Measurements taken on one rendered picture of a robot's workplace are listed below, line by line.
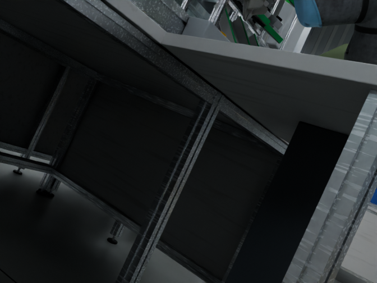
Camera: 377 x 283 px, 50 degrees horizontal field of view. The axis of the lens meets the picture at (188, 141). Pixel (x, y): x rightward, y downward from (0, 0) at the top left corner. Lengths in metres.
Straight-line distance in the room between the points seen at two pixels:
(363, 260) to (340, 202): 4.43
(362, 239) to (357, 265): 0.29
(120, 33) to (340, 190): 0.52
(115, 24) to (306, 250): 0.55
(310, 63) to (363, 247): 4.42
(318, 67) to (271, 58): 0.09
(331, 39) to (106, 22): 9.86
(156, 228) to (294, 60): 0.69
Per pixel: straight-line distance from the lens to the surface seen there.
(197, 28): 1.07
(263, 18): 1.60
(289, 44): 3.24
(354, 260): 5.02
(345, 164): 0.60
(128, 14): 0.85
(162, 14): 1.03
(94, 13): 0.81
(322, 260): 0.58
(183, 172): 1.17
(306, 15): 1.01
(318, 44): 10.56
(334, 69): 0.64
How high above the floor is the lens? 0.65
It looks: 1 degrees up
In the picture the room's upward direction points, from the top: 25 degrees clockwise
